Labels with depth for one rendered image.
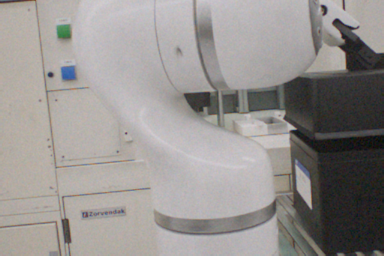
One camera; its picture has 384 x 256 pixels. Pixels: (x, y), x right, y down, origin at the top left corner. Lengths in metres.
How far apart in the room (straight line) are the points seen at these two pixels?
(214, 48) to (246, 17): 0.04
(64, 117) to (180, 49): 0.80
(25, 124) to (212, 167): 0.84
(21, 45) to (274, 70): 0.87
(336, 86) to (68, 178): 0.71
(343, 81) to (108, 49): 0.45
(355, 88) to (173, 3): 0.44
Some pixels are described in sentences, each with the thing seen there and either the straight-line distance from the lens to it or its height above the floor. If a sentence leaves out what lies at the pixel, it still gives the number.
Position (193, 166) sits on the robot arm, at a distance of 0.39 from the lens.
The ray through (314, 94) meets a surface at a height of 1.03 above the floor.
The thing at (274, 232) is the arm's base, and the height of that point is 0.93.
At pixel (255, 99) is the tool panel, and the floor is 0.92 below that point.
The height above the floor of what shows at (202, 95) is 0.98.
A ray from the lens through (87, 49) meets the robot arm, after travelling 0.42.
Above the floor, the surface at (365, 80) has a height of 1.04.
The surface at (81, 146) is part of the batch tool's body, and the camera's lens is 1.16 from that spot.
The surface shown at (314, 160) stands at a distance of 0.79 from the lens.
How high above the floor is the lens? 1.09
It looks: 6 degrees down
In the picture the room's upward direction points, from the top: 5 degrees counter-clockwise
